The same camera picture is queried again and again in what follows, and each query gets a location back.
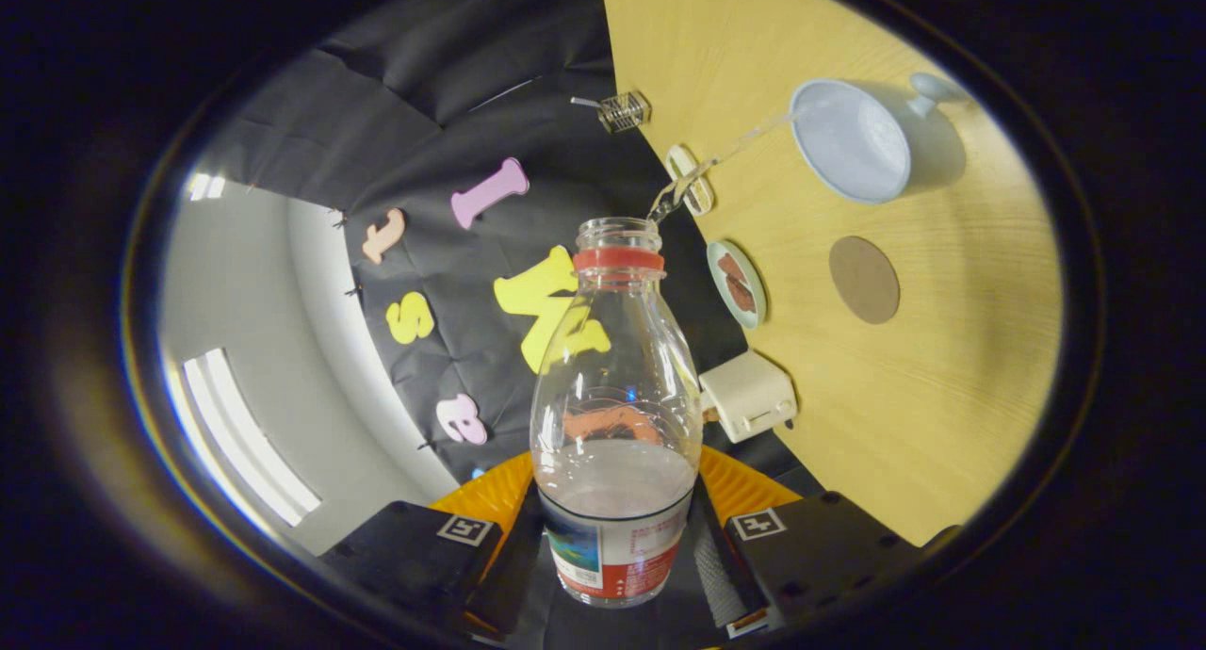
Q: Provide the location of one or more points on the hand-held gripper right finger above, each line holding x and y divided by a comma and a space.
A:
721, 575

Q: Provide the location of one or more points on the wooden table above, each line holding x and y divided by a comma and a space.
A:
942, 396

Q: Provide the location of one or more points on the white cup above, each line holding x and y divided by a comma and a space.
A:
848, 141

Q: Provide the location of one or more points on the round brown coaster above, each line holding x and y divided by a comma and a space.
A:
864, 280

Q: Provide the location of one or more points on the clear plastic juice bottle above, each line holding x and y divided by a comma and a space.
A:
612, 528

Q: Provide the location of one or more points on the metal spoon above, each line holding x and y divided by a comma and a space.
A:
584, 102

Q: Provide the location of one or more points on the small oval divided dish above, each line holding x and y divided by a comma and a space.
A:
678, 160

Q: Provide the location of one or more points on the small ceiling light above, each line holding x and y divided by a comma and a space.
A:
205, 186

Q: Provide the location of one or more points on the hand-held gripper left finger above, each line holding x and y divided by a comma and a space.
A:
415, 556

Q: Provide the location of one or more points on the black backdrop cloth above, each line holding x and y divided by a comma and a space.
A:
471, 85

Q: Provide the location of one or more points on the long ceiling light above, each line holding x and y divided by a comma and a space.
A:
245, 443

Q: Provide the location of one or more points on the brown food piece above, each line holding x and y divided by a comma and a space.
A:
742, 297
731, 268

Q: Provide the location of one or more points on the pale green plate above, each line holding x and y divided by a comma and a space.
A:
713, 259

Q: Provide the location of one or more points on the white toaster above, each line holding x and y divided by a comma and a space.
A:
749, 396

